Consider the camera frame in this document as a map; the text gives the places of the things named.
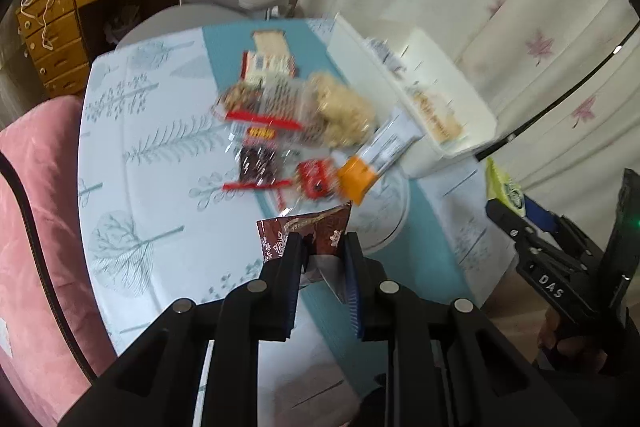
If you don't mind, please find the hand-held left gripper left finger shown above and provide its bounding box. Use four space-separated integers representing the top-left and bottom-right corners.
59 232 308 427

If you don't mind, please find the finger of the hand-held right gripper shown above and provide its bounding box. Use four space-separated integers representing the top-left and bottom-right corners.
522 199 598 260
486 198 538 258

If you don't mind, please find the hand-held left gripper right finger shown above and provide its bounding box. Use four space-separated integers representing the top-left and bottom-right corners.
342 232 583 427

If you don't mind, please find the yellow green snack packet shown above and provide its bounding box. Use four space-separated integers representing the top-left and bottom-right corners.
485 157 526 212

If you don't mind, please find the brown snack packet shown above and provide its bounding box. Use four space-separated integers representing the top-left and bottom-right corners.
256 202 353 303

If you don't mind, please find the orange and white snack packet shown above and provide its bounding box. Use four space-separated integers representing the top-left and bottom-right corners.
336 107 426 202

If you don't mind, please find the small red snack packet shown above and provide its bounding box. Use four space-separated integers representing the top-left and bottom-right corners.
295 158 337 200

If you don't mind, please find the dark fruit bar packet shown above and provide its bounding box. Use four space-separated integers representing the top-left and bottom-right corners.
222 127 293 192

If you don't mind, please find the white plastic bin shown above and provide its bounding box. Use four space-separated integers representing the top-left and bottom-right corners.
327 13 500 178

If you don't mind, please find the clear nut bar packet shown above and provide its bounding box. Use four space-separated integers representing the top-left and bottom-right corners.
212 79 306 132

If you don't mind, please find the person's right hand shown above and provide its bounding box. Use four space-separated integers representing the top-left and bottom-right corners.
537 304 616 375

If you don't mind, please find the clear round plate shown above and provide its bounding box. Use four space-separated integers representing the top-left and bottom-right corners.
277 147 411 255

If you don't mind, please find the beige snack bar packet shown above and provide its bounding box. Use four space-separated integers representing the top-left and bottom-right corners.
412 86 465 144

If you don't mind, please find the puffed rice cracker packet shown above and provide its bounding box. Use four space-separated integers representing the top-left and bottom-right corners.
300 72 377 150

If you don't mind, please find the white and blue packet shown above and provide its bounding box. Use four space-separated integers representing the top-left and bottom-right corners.
366 37 407 78

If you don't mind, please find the red and white snack packet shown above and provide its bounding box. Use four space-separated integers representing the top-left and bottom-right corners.
241 51 297 82

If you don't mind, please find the teal striped table runner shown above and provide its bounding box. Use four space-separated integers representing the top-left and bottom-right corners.
200 19 476 358

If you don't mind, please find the beige wafer packet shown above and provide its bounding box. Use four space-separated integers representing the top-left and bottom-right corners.
251 29 291 58

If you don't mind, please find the pink sofa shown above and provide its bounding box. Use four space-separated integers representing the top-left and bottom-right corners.
0 97 118 427

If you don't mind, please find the dark cloth bundle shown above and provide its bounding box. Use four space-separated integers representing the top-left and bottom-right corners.
102 4 141 42

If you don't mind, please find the black cable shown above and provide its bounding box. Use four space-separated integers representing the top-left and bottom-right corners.
0 154 98 380
472 22 640 160

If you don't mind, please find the white cord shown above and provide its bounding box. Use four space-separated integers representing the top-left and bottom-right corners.
20 0 56 52

